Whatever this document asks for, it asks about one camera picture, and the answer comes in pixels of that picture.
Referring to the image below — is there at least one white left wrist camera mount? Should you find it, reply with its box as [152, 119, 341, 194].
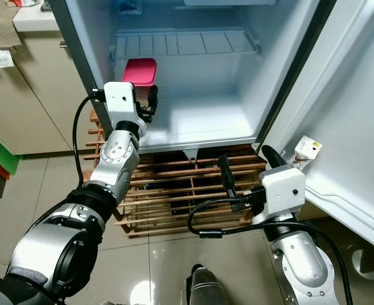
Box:
[104, 81, 146, 131]

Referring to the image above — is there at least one clear fridge shelf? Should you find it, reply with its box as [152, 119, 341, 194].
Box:
[112, 27, 260, 61]

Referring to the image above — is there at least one pink lidded container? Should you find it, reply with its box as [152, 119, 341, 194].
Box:
[123, 58, 157, 88]

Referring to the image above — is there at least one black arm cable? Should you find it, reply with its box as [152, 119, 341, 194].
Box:
[15, 94, 108, 255]
[187, 197, 354, 305]

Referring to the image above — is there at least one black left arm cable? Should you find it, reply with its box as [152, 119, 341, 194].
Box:
[15, 94, 108, 255]

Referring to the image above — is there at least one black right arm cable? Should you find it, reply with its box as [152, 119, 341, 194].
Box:
[187, 197, 354, 305]

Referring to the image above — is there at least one red white packet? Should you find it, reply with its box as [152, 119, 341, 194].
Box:
[4, 0, 41, 7]

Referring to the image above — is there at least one fridge thermostat knob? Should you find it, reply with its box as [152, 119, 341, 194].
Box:
[117, 0, 143, 15]

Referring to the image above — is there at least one grey small fridge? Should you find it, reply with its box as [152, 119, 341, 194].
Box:
[48, 0, 337, 163]

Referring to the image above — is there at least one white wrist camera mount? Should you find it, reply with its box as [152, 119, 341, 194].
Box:
[104, 81, 146, 131]
[251, 165, 307, 225]

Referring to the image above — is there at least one wooden slatted rack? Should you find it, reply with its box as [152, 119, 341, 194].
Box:
[83, 108, 270, 239]

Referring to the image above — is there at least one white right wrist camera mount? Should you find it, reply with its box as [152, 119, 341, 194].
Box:
[251, 165, 307, 225]

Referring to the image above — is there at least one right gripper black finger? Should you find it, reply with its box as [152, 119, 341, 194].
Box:
[217, 154, 239, 199]
[259, 144, 288, 170]

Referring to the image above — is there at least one white barcode paper label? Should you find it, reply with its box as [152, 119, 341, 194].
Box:
[0, 49, 15, 69]

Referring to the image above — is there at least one grey robot leg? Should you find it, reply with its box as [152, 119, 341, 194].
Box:
[185, 264, 235, 305]

